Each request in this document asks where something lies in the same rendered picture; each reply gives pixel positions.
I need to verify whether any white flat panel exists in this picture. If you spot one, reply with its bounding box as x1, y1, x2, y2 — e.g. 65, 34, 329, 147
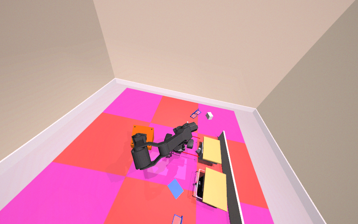
218, 131, 244, 224

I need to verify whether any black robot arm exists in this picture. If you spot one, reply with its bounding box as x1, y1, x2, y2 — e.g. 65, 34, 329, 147
131, 122, 198, 170

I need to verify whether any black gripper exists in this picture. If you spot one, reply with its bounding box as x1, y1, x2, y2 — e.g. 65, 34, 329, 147
164, 133, 194, 149

